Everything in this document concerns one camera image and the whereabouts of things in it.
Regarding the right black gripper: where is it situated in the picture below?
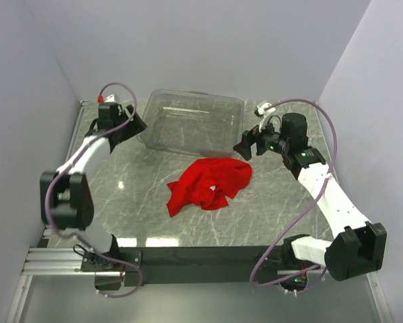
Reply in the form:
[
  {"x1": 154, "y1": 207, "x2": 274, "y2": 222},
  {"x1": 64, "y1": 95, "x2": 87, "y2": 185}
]
[{"x1": 233, "y1": 115, "x2": 290, "y2": 160}]

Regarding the red t shirt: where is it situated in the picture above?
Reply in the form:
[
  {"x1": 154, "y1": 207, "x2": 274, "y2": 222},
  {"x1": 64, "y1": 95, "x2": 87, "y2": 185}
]
[{"x1": 167, "y1": 158, "x2": 252, "y2": 217}]

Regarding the clear plastic bin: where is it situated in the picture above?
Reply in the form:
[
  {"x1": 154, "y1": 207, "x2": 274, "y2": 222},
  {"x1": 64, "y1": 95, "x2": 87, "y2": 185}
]
[{"x1": 137, "y1": 89, "x2": 244, "y2": 158}]

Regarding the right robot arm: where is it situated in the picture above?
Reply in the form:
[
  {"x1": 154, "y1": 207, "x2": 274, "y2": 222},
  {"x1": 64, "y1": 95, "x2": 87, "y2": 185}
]
[{"x1": 233, "y1": 112, "x2": 387, "y2": 281}]

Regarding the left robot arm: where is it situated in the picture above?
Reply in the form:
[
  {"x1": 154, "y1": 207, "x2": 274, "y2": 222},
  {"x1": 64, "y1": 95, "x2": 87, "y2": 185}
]
[{"x1": 40, "y1": 102, "x2": 147, "y2": 271}]

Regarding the black base beam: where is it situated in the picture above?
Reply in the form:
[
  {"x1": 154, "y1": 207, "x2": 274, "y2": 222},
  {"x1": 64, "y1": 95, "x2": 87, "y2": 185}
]
[{"x1": 80, "y1": 246, "x2": 322, "y2": 287}]

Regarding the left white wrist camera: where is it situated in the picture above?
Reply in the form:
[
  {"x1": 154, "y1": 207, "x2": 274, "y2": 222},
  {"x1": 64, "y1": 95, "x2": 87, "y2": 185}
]
[{"x1": 97, "y1": 94, "x2": 119, "y2": 103}]

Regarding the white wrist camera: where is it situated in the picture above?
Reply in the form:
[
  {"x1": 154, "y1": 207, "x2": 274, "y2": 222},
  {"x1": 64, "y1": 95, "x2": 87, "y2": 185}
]
[
  {"x1": 97, "y1": 94, "x2": 119, "y2": 103},
  {"x1": 254, "y1": 101, "x2": 276, "y2": 132}
]

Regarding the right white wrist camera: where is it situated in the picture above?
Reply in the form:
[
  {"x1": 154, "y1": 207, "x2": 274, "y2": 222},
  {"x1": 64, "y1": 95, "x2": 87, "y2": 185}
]
[{"x1": 254, "y1": 101, "x2": 276, "y2": 132}]

